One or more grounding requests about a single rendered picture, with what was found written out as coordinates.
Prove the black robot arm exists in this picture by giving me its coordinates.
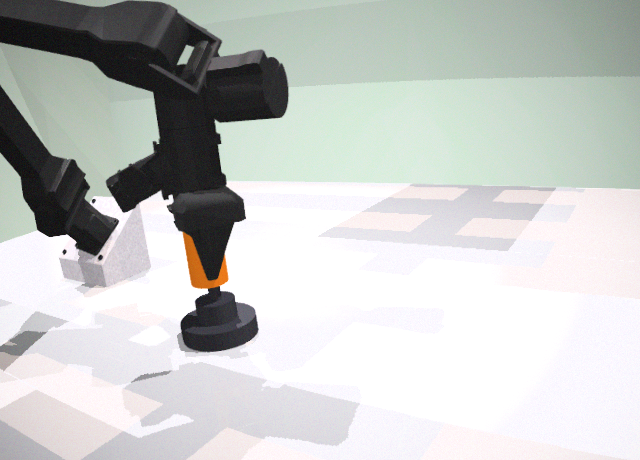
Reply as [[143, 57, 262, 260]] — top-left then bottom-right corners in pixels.
[[0, 0, 289, 255]]

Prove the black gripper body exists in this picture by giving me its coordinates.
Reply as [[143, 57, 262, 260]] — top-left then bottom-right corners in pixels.
[[158, 123, 246, 232]]

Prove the orange knob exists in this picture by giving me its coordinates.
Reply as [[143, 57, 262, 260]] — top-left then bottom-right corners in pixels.
[[182, 232, 229, 289]]

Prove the grey round pedestal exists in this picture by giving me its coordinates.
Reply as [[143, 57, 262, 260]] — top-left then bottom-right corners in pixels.
[[180, 286, 259, 352]]

